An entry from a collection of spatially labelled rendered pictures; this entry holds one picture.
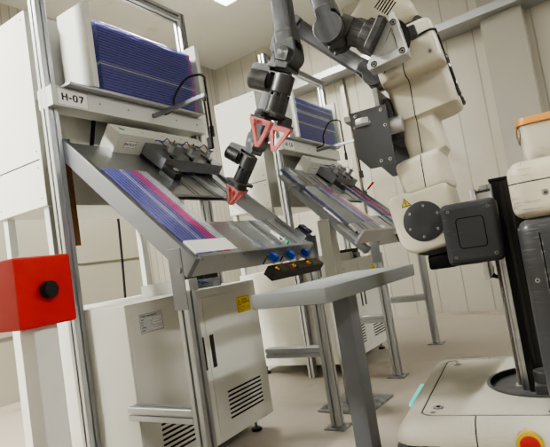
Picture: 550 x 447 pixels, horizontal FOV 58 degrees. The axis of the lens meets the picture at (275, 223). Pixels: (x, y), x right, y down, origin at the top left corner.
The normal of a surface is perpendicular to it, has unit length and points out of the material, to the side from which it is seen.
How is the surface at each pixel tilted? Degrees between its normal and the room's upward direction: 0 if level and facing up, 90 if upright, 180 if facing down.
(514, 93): 90
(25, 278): 90
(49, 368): 90
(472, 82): 90
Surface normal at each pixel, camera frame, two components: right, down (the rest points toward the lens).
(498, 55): -0.59, 0.04
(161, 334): 0.83, -0.17
